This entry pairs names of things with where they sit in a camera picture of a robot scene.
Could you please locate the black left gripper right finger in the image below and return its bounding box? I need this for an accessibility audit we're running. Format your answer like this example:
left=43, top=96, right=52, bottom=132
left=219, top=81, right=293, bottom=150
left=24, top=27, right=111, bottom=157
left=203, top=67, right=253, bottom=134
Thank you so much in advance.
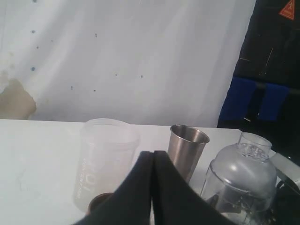
left=152, top=151, right=233, bottom=225

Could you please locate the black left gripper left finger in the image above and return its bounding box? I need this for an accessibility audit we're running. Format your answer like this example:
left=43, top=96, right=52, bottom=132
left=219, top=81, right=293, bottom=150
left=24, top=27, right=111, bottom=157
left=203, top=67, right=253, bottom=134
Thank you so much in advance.
left=77, top=151, right=153, bottom=225

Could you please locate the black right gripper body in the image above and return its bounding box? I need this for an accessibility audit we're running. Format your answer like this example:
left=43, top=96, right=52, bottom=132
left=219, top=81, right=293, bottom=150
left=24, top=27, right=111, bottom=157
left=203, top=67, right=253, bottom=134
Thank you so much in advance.
left=270, top=153, right=300, bottom=225

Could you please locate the brown wooden cup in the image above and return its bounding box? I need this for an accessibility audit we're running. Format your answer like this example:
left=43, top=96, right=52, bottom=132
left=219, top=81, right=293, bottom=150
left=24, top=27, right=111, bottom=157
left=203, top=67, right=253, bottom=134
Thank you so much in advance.
left=86, top=193, right=113, bottom=215

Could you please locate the stainless steel cup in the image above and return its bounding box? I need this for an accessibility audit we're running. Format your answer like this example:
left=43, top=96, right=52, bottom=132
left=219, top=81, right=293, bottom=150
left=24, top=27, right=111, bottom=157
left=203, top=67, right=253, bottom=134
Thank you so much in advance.
left=167, top=124, right=210, bottom=183

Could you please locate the clear dome lid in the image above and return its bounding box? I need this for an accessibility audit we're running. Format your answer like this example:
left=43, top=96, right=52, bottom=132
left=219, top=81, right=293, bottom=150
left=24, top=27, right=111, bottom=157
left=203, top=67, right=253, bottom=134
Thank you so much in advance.
left=201, top=132, right=277, bottom=211

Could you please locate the clear plastic measuring jar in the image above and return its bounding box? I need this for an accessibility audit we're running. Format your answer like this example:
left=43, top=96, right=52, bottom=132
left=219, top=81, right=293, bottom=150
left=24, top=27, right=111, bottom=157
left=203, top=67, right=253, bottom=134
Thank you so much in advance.
left=200, top=182, right=274, bottom=225

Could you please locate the translucent plastic jar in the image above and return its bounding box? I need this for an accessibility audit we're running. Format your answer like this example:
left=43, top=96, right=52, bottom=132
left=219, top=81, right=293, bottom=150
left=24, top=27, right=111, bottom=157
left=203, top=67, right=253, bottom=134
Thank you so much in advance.
left=73, top=118, right=140, bottom=212

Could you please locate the dark object at right edge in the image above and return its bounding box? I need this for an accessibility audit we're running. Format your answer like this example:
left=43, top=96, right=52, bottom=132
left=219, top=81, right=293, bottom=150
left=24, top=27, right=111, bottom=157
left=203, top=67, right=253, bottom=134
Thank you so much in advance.
left=217, top=0, right=300, bottom=152

